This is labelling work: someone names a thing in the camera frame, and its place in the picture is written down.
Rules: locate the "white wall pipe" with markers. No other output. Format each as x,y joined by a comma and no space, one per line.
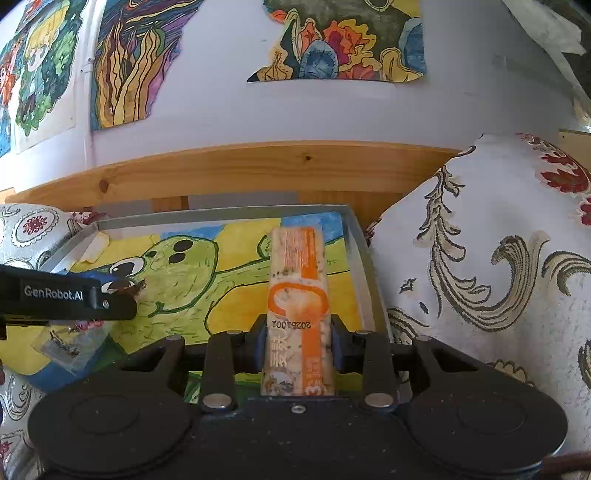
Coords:
95,15

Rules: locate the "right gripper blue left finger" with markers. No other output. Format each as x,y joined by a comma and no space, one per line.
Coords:
255,346

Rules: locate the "grey cardboard tray box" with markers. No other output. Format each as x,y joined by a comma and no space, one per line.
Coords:
205,278

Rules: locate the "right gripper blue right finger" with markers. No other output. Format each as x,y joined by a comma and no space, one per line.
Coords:
340,344

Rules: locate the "floral white bedspread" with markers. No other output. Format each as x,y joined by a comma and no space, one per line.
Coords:
479,368

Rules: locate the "orange rice cracker pack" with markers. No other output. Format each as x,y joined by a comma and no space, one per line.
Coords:
298,359

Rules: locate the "wooden bed frame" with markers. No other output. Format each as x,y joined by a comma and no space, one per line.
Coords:
368,176

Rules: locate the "landscape flower poster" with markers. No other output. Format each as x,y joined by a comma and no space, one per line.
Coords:
346,40

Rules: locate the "dark dried fruit piece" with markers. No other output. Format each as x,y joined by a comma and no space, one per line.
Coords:
124,286

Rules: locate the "blond boy poster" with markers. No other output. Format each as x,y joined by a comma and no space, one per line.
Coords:
37,65

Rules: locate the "swirly night sky poster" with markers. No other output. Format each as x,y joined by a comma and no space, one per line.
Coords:
136,45

